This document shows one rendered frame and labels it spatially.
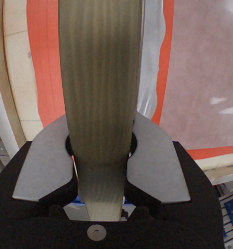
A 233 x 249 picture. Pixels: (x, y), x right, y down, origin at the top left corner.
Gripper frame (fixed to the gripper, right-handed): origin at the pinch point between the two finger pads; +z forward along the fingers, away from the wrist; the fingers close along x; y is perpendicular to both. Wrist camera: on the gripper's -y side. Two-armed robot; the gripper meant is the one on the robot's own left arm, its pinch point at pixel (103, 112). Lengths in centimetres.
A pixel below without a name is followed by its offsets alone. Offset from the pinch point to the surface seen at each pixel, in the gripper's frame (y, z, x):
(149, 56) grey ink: -2.4, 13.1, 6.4
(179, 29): -7.3, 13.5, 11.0
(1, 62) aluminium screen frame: -3.0, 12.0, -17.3
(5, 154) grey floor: 118, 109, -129
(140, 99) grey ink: 4.6, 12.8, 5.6
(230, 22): -11.3, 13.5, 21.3
